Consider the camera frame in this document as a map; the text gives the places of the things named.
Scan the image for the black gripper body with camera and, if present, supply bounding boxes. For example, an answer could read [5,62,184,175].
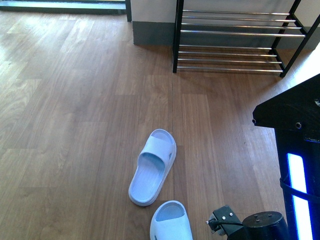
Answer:
[206,205,290,240]

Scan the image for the black metal shoe rack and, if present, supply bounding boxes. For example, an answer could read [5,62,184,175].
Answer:
[172,0,320,77]

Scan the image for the light blue slide slipper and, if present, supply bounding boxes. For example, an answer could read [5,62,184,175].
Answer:
[128,128,177,207]

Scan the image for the large glass window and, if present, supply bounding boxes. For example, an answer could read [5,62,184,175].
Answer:
[0,0,132,22]

